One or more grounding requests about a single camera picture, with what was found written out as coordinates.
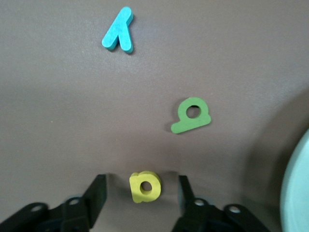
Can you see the brown table cover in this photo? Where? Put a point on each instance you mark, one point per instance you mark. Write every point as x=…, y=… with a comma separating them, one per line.
x=48, y=96

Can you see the teal letter y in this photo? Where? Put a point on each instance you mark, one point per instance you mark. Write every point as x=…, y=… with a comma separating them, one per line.
x=119, y=29

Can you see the green plate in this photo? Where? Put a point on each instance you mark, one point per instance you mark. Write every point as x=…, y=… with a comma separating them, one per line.
x=297, y=188

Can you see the yellow letter a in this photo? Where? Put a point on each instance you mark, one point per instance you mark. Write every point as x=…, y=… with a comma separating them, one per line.
x=135, y=191

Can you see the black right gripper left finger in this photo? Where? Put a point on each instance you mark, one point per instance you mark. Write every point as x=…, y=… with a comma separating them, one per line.
x=94, y=207

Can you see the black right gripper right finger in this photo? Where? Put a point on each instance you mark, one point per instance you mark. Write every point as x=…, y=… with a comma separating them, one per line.
x=193, y=212

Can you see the green letter b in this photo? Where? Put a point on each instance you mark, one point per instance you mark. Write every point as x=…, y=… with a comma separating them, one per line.
x=188, y=124

